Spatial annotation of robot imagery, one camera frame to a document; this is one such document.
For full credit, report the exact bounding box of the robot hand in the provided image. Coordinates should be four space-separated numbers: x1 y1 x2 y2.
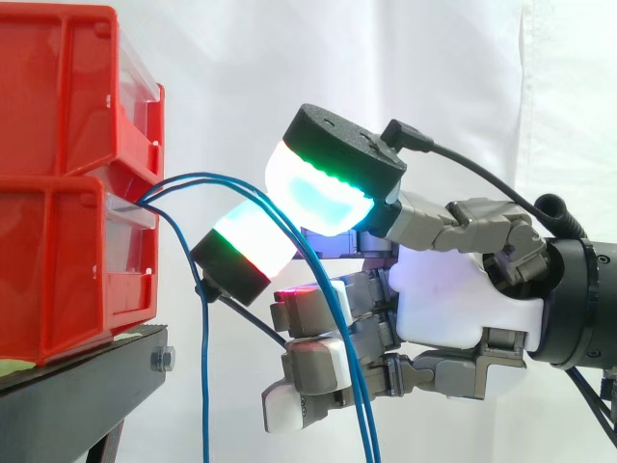
190 102 561 434

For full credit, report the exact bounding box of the red bin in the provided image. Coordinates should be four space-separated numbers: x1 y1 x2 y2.
0 174 160 368
0 6 167 188

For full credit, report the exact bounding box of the black stand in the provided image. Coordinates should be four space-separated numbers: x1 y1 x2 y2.
0 321 176 463

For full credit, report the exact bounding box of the blue cable bundle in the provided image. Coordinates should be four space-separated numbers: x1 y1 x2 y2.
136 173 383 463

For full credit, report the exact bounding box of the thin black cable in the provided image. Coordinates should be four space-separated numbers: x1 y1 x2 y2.
380 119 549 224
194 272 289 349

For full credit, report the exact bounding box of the black coiled cable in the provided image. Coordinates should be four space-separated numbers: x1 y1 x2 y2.
535 193 588 241

